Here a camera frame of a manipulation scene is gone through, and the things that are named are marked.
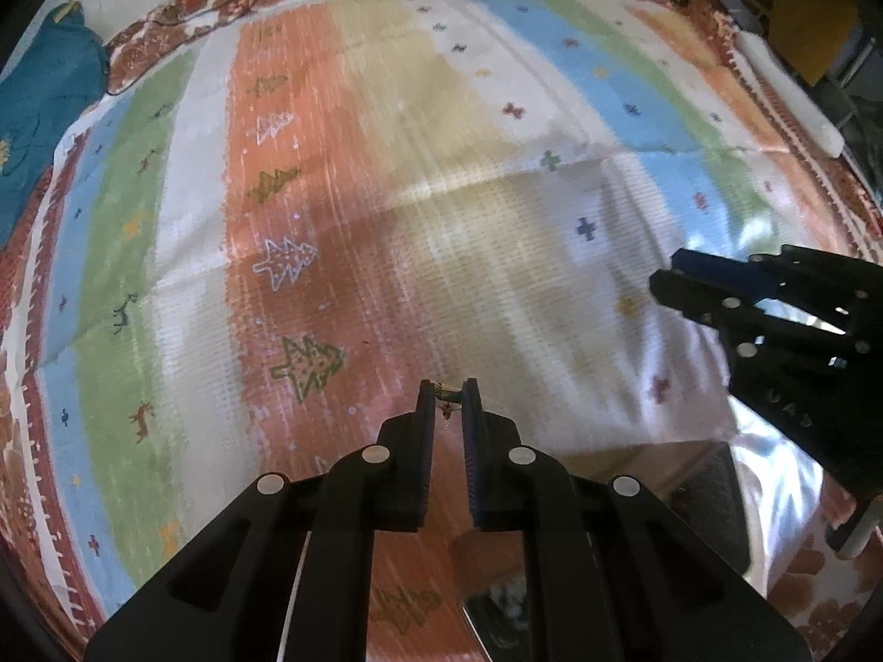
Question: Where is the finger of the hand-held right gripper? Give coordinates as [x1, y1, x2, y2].
[648, 269, 761, 361]
[672, 247, 791, 299]

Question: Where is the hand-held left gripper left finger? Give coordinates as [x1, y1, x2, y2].
[83, 379, 437, 662]

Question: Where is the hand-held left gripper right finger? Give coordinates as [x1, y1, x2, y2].
[461, 378, 811, 662]

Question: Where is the metal tin box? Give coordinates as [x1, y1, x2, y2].
[451, 437, 753, 662]

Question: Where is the striped colourful cloth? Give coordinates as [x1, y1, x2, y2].
[0, 0, 883, 662]

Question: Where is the white oblong object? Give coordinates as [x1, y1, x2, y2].
[735, 31, 846, 158]

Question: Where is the metal rack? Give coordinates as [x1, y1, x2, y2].
[710, 0, 883, 167]

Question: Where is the mustard yellow garment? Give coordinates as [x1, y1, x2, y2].
[765, 0, 863, 87]

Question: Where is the teal garment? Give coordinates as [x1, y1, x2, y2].
[0, 3, 111, 242]

